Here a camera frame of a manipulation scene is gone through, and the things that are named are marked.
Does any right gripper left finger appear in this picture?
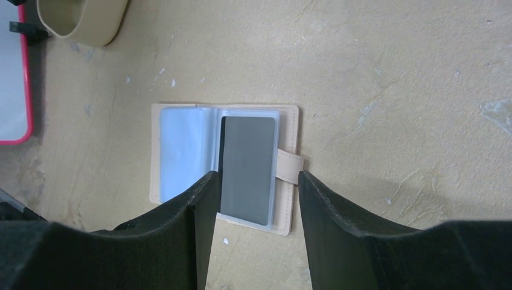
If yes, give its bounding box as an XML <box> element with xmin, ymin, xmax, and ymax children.
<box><xmin>1</xmin><ymin>171</ymin><xmax>220</xmax><ymax>289</ymax></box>

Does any black board clip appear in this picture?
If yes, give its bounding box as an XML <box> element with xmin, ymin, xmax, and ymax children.
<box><xmin>9</xmin><ymin>21</ymin><xmax>50</xmax><ymax>45</ymax></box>

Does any black credit card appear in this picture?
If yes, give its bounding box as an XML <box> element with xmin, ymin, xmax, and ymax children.
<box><xmin>220</xmin><ymin>116</ymin><xmax>275</xmax><ymax>228</ymax></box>

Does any blue credit card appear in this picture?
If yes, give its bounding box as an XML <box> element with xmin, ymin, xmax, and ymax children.
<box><xmin>159</xmin><ymin>106</ymin><xmax>217</xmax><ymax>202</ymax></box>

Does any beige plastic tray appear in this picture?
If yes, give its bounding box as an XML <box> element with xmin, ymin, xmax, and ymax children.
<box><xmin>36</xmin><ymin>0</ymin><xmax>128</xmax><ymax>47</ymax></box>

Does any beige leather card holder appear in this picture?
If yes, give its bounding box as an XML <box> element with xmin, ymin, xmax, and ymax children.
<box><xmin>149</xmin><ymin>103</ymin><xmax>304</xmax><ymax>236</ymax></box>

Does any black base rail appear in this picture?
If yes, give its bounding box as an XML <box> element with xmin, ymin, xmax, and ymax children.
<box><xmin>1</xmin><ymin>189</ymin><xmax>46</xmax><ymax>221</ymax></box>

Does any white board with pink frame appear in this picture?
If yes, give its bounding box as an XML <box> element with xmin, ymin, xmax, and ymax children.
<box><xmin>1</xmin><ymin>1</ymin><xmax>33</xmax><ymax>145</ymax></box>

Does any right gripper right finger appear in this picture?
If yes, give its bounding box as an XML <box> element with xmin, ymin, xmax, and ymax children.
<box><xmin>298</xmin><ymin>171</ymin><xmax>511</xmax><ymax>289</ymax></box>

